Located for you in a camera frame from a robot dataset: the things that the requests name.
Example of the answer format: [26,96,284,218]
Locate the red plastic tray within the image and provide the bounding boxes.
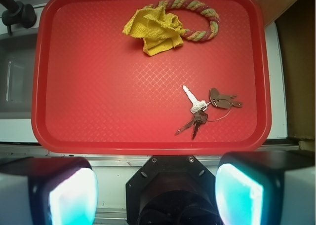
[32,0,271,155]

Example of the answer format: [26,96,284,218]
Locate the brown keys with fob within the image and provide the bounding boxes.
[209,88,243,109]

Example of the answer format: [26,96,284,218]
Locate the thin wire key ring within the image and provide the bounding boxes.
[206,100,235,122]

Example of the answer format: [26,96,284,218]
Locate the brown cardboard panel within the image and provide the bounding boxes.
[276,0,316,151]

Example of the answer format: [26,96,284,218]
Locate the grey toy sink basin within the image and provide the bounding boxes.
[0,28,38,119]

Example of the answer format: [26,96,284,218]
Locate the dark key pair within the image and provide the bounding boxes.
[175,111,208,140]

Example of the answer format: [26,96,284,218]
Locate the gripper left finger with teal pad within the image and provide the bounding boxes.
[0,157,98,225]

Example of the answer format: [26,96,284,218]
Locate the red green rope ring toy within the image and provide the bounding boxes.
[143,0,220,41]

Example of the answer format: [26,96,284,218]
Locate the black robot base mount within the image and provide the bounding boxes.
[125,155,223,225]

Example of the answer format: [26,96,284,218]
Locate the grey toy faucet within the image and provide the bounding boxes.
[0,0,37,36]

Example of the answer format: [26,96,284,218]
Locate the silver key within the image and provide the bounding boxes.
[182,85,208,114]

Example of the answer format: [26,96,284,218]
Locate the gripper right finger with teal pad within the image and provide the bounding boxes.
[215,150,316,225]

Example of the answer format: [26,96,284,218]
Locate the yellow cloth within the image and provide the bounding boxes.
[122,6,184,56]

